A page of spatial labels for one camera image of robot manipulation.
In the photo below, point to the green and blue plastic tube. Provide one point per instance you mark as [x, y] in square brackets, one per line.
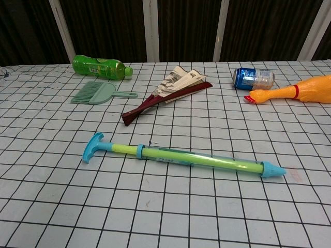
[181, 156]

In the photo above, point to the paper folding fan, maroon ribs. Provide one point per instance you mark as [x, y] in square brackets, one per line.
[165, 89]

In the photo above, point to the green plastic comb brush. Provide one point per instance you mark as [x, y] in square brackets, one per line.
[95, 94]

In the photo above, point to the white black-grid tablecloth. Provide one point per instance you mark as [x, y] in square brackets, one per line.
[165, 206]

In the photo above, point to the green plastic drink bottle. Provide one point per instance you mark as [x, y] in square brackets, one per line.
[95, 65]

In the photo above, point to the blue and silver drink can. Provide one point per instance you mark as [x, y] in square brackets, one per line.
[252, 78]

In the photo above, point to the yellow rubber chicken toy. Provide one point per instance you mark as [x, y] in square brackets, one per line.
[305, 90]

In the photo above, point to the white screen frame post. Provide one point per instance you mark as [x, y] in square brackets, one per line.
[63, 33]
[221, 31]
[313, 31]
[151, 31]

